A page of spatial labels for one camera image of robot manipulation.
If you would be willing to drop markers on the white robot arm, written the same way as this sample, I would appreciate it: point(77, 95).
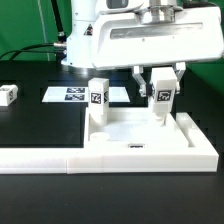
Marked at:
point(79, 42)

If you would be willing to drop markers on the white square tabletop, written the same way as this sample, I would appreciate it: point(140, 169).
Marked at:
point(133, 126)

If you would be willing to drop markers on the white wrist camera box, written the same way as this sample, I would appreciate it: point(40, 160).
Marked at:
point(117, 6)

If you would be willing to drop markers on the white L-shaped obstacle fence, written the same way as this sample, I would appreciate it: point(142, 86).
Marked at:
point(199, 156)

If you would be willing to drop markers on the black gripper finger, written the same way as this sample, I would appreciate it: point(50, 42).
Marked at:
point(145, 89)
point(179, 69)

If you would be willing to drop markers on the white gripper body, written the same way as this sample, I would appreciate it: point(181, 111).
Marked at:
point(120, 40)

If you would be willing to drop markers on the white tag marker sheet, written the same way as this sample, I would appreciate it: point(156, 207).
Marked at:
point(80, 94)

